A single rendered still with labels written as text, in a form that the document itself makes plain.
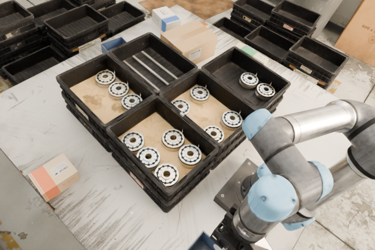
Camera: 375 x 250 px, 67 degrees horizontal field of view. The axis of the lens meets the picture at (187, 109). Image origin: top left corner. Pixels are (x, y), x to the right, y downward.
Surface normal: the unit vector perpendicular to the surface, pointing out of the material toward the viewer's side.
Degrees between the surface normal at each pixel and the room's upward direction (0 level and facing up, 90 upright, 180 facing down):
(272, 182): 5
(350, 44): 73
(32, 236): 0
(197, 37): 0
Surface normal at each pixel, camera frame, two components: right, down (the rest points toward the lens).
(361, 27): -0.59, 0.38
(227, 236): 0.17, -0.68
